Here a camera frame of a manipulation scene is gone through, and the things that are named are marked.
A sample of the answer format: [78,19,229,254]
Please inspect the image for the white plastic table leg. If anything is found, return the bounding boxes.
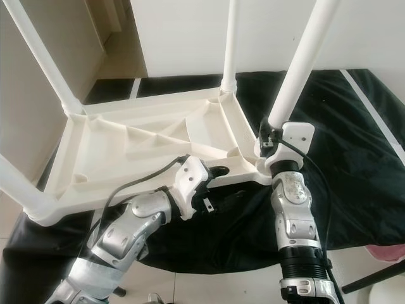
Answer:
[3,0,86,115]
[0,155,58,219]
[221,0,241,94]
[267,0,342,130]

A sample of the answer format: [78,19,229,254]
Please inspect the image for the white plastic table top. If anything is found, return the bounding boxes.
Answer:
[32,87,276,225]

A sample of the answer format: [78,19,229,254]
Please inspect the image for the black cloth table cover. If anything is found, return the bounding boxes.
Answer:
[0,68,405,276]

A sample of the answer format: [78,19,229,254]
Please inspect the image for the pink fabric item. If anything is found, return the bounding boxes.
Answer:
[364,244,405,260]

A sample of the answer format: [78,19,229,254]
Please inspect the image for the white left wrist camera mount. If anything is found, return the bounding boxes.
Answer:
[172,155,213,221]

